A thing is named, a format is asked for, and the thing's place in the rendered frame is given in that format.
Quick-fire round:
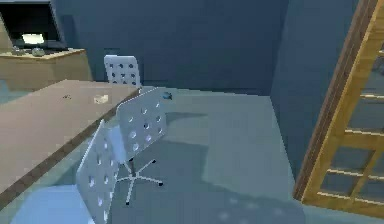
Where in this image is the white perforated swivel chair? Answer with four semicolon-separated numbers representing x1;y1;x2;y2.
103;54;142;89
9;119;120;224
107;87;168;206

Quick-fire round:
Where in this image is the small white object on table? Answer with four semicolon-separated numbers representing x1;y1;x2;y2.
93;94;110;105

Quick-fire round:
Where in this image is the brown wooden table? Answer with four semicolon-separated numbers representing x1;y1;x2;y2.
0;79;141;212

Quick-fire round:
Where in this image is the light wooden cabinet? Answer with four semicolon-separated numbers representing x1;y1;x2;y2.
0;47;93;92

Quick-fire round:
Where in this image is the wooden door with glass panes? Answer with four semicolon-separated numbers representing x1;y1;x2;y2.
292;0;384;219

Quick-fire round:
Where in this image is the black television set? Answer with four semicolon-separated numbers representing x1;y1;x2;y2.
0;0;69;51

